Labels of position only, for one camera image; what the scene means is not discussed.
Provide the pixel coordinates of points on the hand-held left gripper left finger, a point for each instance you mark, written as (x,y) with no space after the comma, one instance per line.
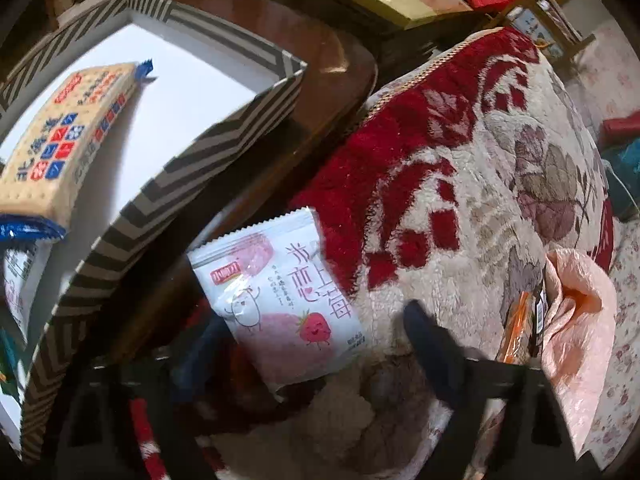
(195,360)

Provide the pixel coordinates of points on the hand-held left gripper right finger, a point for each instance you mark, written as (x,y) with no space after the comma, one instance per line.
(435,350)

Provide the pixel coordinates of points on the white strawberry snack packet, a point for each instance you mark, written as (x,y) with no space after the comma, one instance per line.
(280,290)
(22,280)

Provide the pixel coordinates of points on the green snack packet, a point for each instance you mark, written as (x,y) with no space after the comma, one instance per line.
(6,360)

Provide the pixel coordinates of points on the striped cardboard box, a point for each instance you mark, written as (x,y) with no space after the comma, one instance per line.
(200,160)

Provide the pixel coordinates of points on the beige cracker packet blue ends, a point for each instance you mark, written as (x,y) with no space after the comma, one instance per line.
(65,135)

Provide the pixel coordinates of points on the orange snack packet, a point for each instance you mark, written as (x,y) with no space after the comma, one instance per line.
(515,330)

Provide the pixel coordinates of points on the brown snack bar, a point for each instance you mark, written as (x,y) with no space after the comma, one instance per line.
(539,320)

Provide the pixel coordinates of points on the pink plastic bag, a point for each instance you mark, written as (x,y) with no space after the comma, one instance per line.
(575,335)

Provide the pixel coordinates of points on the red and cream floral cushion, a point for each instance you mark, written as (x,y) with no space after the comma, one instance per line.
(475,210)

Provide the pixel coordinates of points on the floral bedsheet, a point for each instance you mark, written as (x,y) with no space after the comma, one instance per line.
(620,310)

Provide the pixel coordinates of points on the teal item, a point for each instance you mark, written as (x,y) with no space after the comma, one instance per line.
(625,175)

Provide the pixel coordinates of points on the round dark wooden stool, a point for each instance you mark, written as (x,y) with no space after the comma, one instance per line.
(330,85)

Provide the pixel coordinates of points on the red item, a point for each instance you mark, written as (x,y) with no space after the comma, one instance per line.
(621,125)

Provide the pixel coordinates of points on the wooden rack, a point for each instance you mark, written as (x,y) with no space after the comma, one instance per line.
(555,25)

